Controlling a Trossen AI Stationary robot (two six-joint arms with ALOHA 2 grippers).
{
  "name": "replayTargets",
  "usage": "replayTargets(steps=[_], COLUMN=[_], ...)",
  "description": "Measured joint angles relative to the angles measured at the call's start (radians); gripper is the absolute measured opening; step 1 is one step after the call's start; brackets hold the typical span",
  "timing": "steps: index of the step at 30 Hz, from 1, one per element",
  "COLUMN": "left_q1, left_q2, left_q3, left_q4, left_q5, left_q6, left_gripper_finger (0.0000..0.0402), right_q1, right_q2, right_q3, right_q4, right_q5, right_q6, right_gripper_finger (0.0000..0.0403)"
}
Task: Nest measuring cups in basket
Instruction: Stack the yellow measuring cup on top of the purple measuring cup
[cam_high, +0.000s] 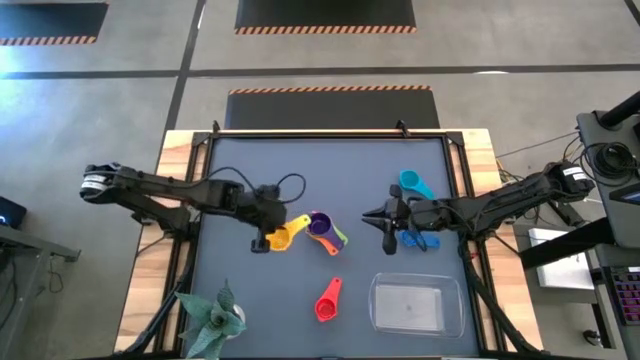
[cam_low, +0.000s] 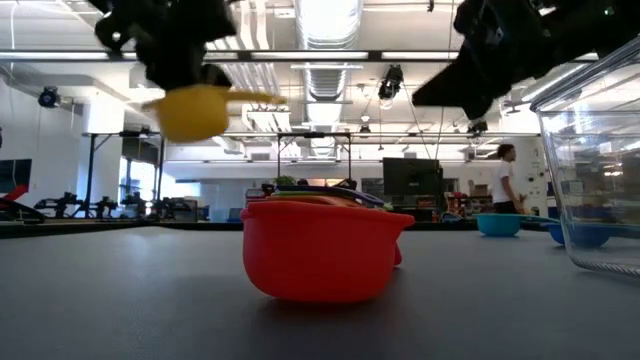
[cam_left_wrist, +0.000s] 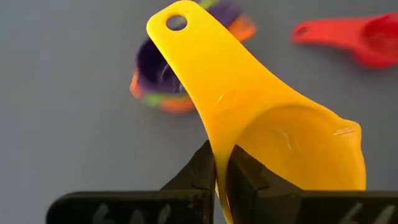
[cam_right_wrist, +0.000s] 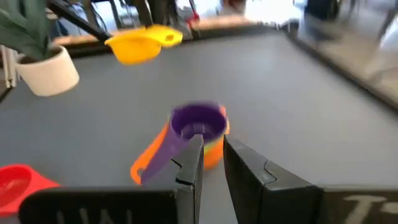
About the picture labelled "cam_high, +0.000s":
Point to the black device with blue light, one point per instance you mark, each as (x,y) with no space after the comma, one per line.
(10,212)

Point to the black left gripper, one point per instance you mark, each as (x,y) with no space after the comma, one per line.
(265,210)

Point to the black round pole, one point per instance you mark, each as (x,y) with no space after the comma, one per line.
(622,111)

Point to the dark tablet screen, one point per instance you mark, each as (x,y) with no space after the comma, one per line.
(629,194)

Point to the clear plastic basket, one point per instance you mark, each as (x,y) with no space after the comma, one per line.
(415,305)

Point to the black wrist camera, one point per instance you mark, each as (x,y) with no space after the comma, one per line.
(260,245)
(389,246)

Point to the black computer mouse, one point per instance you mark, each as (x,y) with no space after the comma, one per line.
(592,337)

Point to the red measuring cup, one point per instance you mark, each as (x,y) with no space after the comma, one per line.
(326,307)

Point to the black aluminium rig frame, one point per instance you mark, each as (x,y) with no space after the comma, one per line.
(325,134)

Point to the backlit black keyboard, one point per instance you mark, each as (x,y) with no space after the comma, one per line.
(627,295)

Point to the yellow measuring cup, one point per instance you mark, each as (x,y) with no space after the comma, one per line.
(285,241)

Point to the white plant pot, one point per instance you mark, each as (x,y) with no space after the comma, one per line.
(240,312)

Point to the black crossbar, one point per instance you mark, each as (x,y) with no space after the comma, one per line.
(565,245)

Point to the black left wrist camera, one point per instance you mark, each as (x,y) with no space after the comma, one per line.
(260,245)

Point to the blue measuring cup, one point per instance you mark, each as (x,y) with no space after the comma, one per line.
(431,242)

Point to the grey table mat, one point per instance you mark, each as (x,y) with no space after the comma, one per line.
(325,165)

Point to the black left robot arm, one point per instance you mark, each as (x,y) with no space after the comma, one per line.
(175,187)

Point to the white box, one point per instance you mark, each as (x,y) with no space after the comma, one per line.
(562,265)

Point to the teal measuring cup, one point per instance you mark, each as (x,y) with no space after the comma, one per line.
(410,181)

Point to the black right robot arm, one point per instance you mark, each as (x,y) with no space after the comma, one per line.
(500,200)

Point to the grey side desk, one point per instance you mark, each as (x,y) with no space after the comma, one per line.
(620,220)

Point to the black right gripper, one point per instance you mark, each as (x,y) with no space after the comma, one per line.
(401,216)

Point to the black table clamp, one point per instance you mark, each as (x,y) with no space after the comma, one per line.
(402,128)
(216,126)

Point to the black striped-edge floor mat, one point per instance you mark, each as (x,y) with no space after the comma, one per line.
(330,110)
(325,15)
(50,22)

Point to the green measuring cup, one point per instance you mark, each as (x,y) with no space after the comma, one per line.
(343,236)

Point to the green artificial plant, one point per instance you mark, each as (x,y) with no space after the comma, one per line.
(212,320)

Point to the dark metal stand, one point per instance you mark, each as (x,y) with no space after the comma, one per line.
(30,250)

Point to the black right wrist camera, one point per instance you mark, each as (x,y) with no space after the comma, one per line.
(389,246)

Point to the purple measuring cup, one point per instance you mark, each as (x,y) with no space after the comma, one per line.
(320,223)

